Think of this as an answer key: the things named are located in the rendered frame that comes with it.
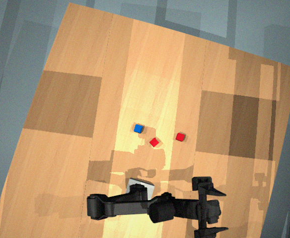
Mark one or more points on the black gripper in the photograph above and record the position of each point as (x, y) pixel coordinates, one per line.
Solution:
(197, 209)

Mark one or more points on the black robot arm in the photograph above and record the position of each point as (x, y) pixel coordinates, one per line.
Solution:
(160, 209)

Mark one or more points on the blue cube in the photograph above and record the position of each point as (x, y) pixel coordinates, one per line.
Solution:
(138, 128)

